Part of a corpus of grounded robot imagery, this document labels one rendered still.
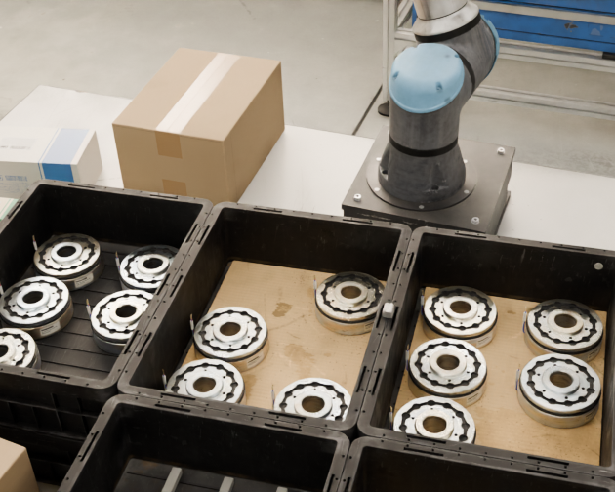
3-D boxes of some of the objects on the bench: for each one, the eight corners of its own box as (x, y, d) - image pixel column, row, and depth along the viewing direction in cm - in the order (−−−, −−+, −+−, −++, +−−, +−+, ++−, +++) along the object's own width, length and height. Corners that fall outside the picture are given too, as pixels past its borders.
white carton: (102, 168, 202) (95, 129, 197) (85, 203, 193) (76, 164, 187) (7, 163, 205) (-4, 125, 199) (-16, 198, 196) (-27, 159, 190)
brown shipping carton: (187, 114, 217) (179, 47, 207) (285, 129, 211) (280, 60, 201) (124, 194, 195) (110, 123, 185) (230, 213, 189) (223, 141, 179)
